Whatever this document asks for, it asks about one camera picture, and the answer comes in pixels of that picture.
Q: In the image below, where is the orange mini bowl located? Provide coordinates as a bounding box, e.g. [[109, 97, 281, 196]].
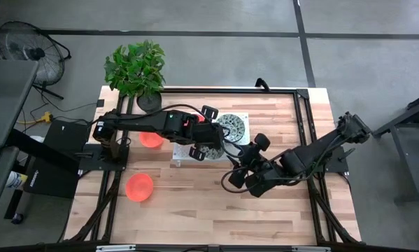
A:
[[139, 131, 165, 150], [183, 113, 206, 127], [125, 172, 155, 203]]

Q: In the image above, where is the black plant pot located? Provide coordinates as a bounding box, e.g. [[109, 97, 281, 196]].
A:
[[136, 90, 163, 115]]

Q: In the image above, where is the white and yellow can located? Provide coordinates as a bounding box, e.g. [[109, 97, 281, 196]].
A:
[[5, 170, 29, 190]]

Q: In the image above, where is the black floor fan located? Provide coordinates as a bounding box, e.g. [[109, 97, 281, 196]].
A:
[[0, 20, 72, 101]]

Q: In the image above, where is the white metal bracket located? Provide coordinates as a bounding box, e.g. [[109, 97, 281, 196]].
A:
[[291, 246, 332, 252], [96, 244, 136, 252]]

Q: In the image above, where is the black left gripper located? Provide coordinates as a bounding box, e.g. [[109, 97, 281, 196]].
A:
[[189, 104, 228, 162]]

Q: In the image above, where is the black control box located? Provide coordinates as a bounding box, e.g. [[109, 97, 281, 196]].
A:
[[22, 120, 91, 200]]

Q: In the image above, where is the black cable loop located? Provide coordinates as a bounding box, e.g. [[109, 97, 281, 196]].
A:
[[254, 77, 271, 92]]

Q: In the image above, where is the green leafy plant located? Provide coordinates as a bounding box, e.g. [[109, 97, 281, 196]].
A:
[[103, 39, 167, 99]]

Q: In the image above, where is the white perforated metal rack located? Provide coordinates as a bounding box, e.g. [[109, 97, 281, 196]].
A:
[[172, 111, 251, 162]]

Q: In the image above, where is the black aluminium table frame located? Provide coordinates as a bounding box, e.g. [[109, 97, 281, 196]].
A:
[[64, 87, 363, 246]]

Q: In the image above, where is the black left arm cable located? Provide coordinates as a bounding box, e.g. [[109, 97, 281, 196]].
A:
[[90, 103, 247, 160]]

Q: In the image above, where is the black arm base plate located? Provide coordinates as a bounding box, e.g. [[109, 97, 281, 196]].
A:
[[78, 143, 130, 172], [299, 146, 350, 175]]

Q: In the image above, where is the grey metal stand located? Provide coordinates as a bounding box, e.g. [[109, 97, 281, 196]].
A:
[[371, 89, 419, 206]]

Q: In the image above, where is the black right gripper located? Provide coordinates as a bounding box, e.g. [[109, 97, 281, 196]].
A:
[[226, 132, 284, 197]]

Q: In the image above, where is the black stand beam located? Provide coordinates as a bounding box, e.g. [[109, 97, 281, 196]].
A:
[[6, 128, 80, 174]]

